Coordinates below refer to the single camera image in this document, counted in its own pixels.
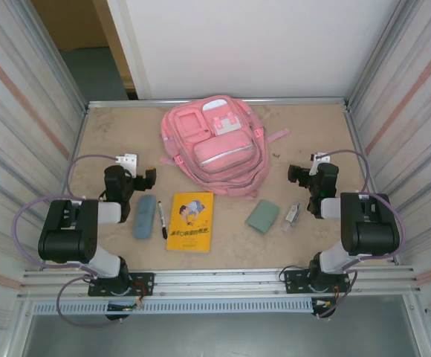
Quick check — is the pink student backpack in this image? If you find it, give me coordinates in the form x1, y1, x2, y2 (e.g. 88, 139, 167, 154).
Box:
158, 94, 291, 200

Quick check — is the blue pencil case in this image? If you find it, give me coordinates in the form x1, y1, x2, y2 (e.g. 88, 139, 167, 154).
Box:
132, 195, 156, 240

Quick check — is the aluminium mounting rail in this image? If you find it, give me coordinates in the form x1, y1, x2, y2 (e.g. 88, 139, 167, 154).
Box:
16, 266, 423, 300

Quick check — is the green wallet notebook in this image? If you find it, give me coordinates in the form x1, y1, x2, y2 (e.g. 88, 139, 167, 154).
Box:
244, 199, 282, 235

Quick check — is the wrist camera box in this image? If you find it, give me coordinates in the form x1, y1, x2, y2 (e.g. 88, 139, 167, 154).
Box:
117, 152, 139, 176
309, 152, 331, 176

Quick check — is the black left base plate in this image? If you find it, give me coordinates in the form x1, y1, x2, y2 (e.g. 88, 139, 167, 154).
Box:
88, 272, 155, 298

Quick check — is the black marker pen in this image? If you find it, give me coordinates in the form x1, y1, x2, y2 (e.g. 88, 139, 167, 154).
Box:
157, 201, 169, 239

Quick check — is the yellow book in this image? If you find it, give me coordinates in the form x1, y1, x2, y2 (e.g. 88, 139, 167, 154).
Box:
165, 192, 215, 254

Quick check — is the aluminium side rail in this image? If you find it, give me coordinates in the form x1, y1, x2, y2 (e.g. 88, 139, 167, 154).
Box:
343, 103, 401, 267

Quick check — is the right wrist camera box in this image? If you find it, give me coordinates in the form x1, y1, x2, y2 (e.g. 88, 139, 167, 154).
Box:
309, 152, 331, 176

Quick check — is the white door frame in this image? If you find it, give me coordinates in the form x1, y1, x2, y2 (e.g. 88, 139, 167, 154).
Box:
106, 0, 153, 100

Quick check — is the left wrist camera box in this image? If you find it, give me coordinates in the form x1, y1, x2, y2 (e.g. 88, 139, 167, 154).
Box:
117, 152, 139, 176

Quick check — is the aluminium table edge rail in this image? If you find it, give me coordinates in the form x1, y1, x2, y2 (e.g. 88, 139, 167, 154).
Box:
87, 97, 350, 109

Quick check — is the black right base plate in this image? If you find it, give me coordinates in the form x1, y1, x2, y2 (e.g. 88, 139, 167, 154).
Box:
284, 270, 350, 295

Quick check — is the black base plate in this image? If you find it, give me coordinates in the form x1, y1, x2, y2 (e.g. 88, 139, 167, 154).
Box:
88, 272, 155, 298
284, 270, 350, 295

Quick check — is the grey slotted cable duct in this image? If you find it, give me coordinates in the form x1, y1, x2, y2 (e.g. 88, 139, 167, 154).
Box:
31, 300, 315, 315

